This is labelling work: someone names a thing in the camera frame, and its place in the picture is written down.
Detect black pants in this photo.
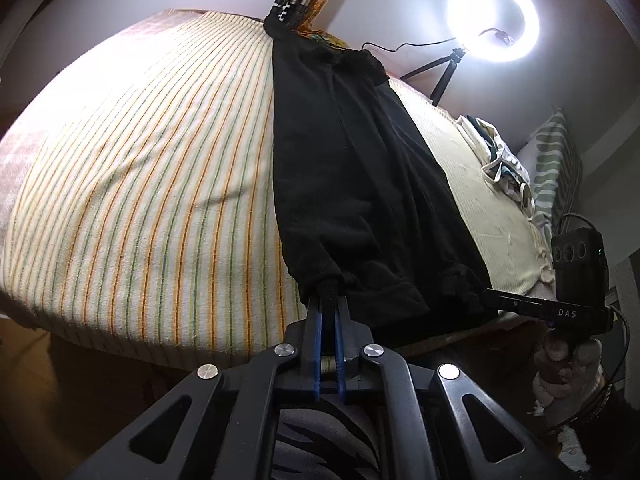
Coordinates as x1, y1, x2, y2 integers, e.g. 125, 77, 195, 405
263, 14, 494, 349

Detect black light tripod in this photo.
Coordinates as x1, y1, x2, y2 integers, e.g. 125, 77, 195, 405
399, 46, 469, 109

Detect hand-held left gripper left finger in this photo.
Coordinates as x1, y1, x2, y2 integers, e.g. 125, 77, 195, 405
65, 295, 324, 480

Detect pile of white clothes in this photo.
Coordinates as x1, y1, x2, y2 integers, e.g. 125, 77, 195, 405
454, 114, 537, 223

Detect black light cable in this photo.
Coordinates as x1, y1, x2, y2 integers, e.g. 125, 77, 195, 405
359, 30, 463, 55

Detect zebra print clothing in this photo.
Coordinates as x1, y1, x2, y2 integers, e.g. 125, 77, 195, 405
272, 394, 382, 480

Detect cream plain blanket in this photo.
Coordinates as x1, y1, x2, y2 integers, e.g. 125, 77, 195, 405
387, 77, 556, 311

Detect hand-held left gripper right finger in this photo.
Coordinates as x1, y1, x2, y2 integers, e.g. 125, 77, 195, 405
331, 295, 577, 480

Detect person's right hand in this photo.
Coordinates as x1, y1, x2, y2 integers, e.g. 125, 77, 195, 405
531, 335, 605, 411

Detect striped bed blanket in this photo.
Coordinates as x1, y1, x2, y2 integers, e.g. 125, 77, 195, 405
0, 7, 323, 372

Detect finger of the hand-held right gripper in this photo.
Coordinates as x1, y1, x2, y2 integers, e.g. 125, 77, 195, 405
481, 287, 557, 319

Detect white ring light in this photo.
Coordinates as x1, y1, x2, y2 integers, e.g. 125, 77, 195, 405
446, 0, 541, 65

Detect green striped pillow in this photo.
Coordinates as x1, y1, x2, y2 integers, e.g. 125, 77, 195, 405
516, 106, 584, 235

